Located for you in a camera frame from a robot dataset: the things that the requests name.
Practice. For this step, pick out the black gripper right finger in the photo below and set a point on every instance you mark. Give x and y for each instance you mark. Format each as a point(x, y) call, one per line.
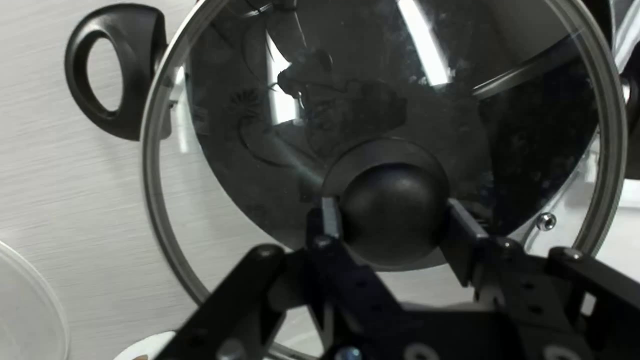
point(491, 266)

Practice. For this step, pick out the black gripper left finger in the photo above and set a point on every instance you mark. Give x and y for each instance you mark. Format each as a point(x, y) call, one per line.
point(351, 305)

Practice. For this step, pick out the black cooking pot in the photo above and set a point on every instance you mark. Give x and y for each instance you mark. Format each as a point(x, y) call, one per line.
point(116, 67)

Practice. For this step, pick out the glass lid black knob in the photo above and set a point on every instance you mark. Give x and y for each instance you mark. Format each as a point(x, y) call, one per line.
point(392, 215)

